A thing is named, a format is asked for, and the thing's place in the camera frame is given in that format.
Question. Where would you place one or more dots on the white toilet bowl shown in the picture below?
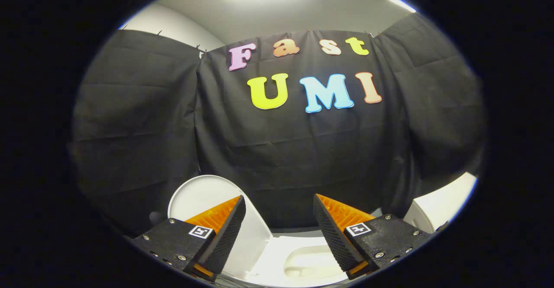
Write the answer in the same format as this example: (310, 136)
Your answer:
(303, 257)

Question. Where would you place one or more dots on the small ceiling light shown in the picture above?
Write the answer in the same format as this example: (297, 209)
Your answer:
(400, 3)

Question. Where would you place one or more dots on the white block fixture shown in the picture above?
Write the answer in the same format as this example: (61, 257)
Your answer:
(446, 201)

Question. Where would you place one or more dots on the black backdrop cloth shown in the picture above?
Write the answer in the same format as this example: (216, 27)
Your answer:
(281, 158)

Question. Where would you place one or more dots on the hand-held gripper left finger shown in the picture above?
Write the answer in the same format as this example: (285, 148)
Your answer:
(227, 231)

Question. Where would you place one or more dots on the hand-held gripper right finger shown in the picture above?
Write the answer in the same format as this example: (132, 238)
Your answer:
(331, 231)

